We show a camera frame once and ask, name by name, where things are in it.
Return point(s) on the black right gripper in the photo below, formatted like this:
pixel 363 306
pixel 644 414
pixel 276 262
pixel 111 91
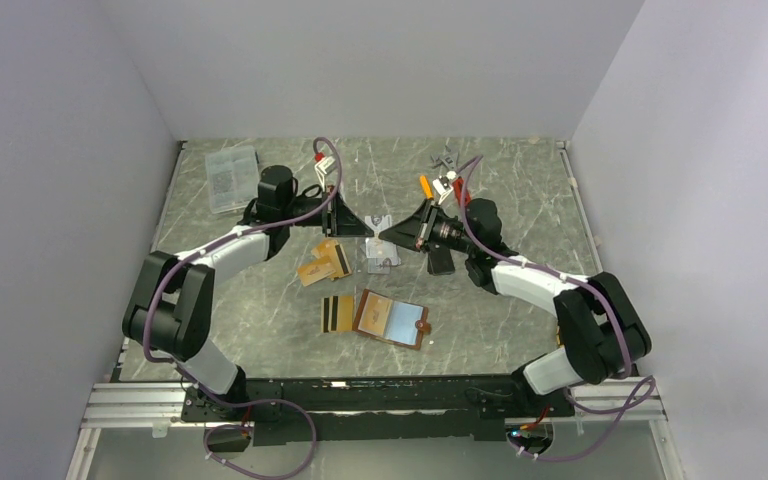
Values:
pixel 415 232

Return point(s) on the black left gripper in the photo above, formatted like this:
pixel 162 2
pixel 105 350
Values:
pixel 342 222

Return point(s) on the gold VIP card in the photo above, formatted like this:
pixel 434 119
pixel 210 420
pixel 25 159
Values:
pixel 375 314

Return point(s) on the brown leather card holder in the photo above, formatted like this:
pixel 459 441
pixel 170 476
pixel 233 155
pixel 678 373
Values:
pixel 407 326

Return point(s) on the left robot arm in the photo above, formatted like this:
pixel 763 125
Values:
pixel 170 309

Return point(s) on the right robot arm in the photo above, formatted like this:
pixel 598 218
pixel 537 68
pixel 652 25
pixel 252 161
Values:
pixel 600 330

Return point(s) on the gold card stack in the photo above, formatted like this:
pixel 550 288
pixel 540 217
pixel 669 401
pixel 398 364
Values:
pixel 330 262

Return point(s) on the black card wallet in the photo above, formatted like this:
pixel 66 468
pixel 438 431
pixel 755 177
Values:
pixel 440 262

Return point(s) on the gold card with stripes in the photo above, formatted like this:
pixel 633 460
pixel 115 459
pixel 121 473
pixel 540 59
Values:
pixel 337 314

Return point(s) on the red adjustable wrench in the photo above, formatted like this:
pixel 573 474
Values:
pixel 450 182

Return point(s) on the clear plastic parts box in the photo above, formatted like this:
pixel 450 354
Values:
pixel 233 176

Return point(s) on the orange handle screwdriver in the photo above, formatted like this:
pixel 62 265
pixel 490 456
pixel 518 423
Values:
pixel 426 185

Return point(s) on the black aluminium base frame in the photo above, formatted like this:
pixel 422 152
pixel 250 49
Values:
pixel 281 410

